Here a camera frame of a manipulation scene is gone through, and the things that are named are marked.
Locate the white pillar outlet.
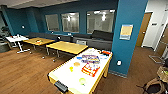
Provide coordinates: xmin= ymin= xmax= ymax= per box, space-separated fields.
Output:
xmin=116 ymin=60 xmax=123 ymax=66

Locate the dark armchair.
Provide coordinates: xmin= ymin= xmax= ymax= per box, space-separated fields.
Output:
xmin=0 ymin=26 xmax=9 ymax=53

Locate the long yellow wooden table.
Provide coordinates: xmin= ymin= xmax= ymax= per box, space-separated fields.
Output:
xmin=22 ymin=37 xmax=56 ymax=55
xmin=45 ymin=40 xmax=89 ymax=63

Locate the yellow-legged white gaming table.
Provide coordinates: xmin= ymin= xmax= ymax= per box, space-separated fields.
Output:
xmin=47 ymin=47 xmax=114 ymax=94

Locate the long dark wall bench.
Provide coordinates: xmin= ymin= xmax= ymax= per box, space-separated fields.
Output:
xmin=28 ymin=32 xmax=74 ymax=43

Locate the interior glass window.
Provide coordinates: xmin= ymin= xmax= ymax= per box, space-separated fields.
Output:
xmin=86 ymin=9 xmax=116 ymax=35
xmin=45 ymin=13 xmax=61 ymax=32
xmin=60 ymin=12 xmax=81 ymax=34

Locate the dark grey sofa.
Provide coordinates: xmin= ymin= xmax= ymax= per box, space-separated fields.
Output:
xmin=72 ymin=29 xmax=114 ymax=52

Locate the small white table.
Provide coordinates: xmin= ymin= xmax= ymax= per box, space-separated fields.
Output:
xmin=4 ymin=34 xmax=30 ymax=54

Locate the small red flat box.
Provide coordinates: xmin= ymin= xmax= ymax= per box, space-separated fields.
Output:
xmin=101 ymin=50 xmax=112 ymax=56

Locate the brown backpack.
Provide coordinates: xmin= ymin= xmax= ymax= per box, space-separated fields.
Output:
xmin=143 ymin=65 xmax=168 ymax=94

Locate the green plastic bowl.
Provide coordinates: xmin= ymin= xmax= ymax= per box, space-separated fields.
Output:
xmin=78 ymin=77 xmax=88 ymax=86

